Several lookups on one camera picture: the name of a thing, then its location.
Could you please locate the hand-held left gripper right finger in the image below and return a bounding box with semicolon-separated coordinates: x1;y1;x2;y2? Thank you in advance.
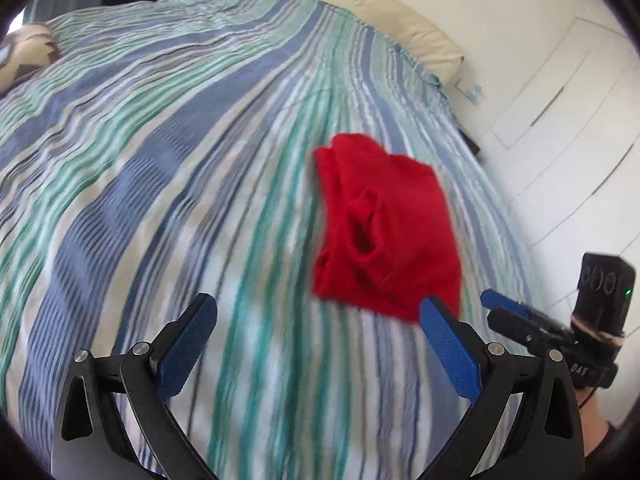
419;296;586;480

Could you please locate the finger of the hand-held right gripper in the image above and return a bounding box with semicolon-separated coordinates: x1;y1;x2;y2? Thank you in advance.
487;308;543;347
480;289;550;325

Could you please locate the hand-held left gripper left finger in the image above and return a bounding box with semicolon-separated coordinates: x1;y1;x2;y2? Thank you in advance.
52;292;221;480

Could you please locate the red knitted sweater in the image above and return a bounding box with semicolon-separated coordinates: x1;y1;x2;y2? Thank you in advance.
311;132;463;322

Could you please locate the person's right forearm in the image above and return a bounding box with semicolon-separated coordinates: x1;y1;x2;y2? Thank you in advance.
579;400;617;462

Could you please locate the striped bedspread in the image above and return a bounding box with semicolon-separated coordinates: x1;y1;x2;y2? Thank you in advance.
0;0;537;480

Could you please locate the white wardrobe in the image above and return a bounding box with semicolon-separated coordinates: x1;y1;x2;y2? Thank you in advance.
462;14;640;313

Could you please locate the cream padded headboard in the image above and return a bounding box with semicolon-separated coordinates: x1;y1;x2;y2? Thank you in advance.
234;0;465;84

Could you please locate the patterned pillow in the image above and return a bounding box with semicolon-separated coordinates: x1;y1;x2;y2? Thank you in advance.
0;22;62;97

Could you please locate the white wall socket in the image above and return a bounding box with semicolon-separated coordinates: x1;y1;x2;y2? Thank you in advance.
456;79;485;103

